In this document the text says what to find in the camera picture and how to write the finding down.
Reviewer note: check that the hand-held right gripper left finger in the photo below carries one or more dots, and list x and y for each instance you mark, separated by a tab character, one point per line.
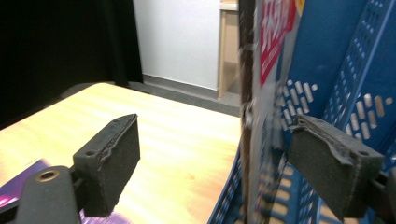
109	168

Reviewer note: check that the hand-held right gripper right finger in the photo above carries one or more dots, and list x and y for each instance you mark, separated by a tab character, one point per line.
330	168

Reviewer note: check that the purple magazine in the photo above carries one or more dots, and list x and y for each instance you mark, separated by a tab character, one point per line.
18	183

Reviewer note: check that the blue file rack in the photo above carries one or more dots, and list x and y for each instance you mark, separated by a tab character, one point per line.
327	46

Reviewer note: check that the black and red magazine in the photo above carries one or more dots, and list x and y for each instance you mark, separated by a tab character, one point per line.
271	37

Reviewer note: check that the black curtain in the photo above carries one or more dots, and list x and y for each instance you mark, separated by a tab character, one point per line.
62	46

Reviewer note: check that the white panel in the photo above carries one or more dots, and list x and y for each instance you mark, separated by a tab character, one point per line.
180	40

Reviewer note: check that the light wooden desk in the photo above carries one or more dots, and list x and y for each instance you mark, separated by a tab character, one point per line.
229	46

